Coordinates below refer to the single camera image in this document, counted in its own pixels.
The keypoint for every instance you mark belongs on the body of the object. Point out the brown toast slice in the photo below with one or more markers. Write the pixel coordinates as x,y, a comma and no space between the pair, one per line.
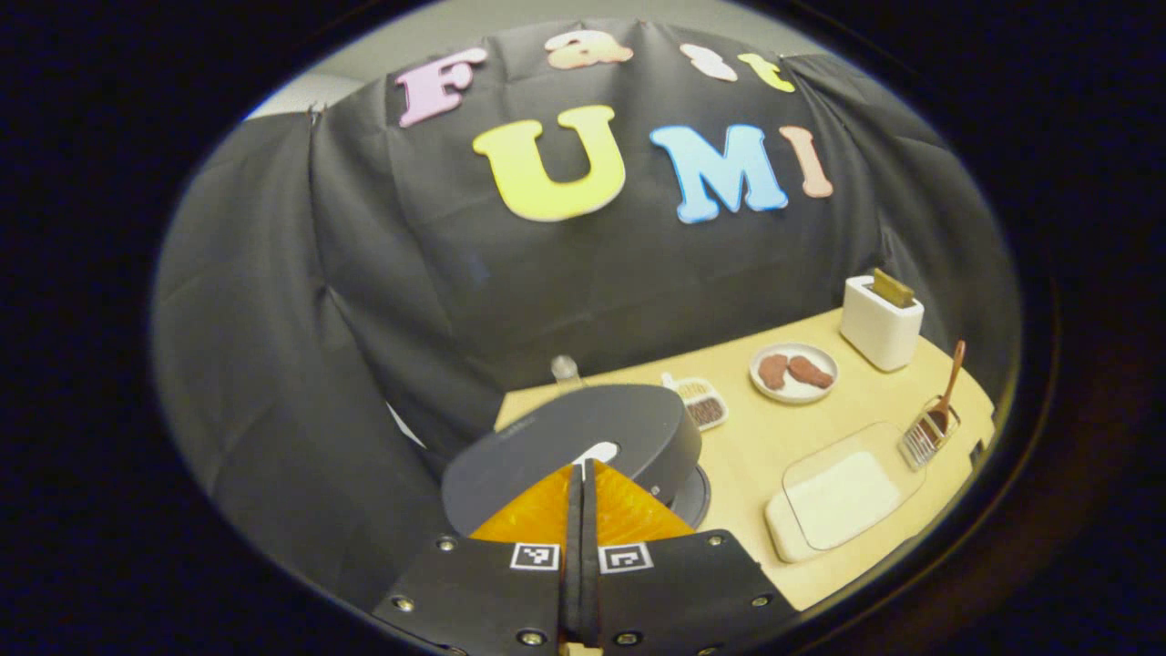
893,289

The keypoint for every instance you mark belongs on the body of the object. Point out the clear chopstick holder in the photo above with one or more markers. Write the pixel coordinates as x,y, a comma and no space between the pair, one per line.
920,446

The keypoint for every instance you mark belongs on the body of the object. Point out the brown wooden spoon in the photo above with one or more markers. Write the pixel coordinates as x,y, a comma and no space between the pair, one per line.
947,383

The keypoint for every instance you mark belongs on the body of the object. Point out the white toaster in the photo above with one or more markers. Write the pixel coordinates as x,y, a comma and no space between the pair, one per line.
879,333

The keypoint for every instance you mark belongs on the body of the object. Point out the white round plate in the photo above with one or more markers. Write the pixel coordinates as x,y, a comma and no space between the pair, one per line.
794,394

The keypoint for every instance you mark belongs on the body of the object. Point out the small glass bottle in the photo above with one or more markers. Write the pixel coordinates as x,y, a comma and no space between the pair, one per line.
566,369

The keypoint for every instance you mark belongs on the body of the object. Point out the white divided bean dish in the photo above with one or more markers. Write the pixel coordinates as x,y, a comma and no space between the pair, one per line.
701,405

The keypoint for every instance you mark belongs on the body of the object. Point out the white rice box clear lid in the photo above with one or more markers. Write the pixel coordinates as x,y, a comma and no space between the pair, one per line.
838,497

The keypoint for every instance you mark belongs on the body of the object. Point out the dark grey rice cooker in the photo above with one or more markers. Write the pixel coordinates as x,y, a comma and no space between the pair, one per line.
547,437

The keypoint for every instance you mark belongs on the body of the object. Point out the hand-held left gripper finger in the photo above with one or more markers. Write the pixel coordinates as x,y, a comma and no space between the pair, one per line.
592,547
571,547

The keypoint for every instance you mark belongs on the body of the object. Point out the black backdrop cloth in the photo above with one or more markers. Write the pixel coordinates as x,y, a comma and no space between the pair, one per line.
273,319

